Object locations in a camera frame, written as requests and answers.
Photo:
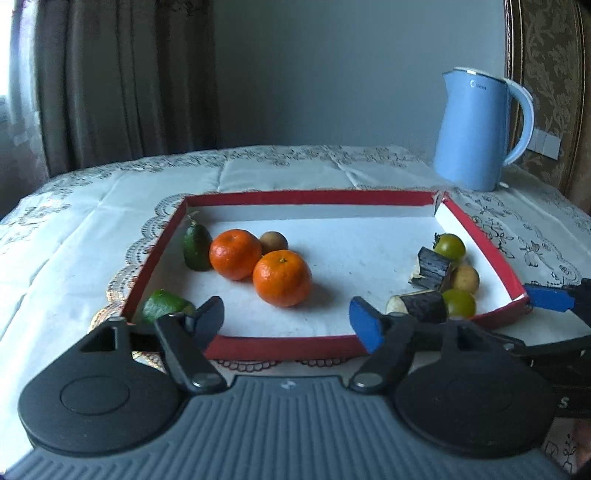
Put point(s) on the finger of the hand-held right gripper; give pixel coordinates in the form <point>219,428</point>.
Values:
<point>549,297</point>
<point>554,347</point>

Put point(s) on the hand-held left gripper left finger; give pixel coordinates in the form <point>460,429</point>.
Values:
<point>212,316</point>

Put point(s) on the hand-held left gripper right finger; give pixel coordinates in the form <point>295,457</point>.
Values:
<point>367,323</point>

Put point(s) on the green cucumber piece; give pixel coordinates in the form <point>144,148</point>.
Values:
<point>164,305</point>

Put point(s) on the dark eggplant piece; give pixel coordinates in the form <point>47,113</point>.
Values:
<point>434,270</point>
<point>418,307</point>

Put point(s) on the orange mandarin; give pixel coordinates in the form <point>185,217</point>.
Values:
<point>235,254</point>
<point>282,278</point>

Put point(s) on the red cardboard box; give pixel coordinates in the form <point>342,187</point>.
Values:
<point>351,258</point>

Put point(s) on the dark green avocado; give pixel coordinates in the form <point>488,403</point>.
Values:
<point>197,247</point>

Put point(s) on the small tan potato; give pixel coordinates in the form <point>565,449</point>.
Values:
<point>466,279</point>

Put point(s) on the brown longan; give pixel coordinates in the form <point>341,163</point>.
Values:
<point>274,241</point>

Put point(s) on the green tomato with stem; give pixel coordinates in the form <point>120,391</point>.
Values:
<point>450,246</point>

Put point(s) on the blue electric kettle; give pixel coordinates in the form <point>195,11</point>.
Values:
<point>475,134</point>

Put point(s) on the patterned upholstered chair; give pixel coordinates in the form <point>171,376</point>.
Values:
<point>549,55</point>

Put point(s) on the brown curtain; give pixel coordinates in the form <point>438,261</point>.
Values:
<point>115,83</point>

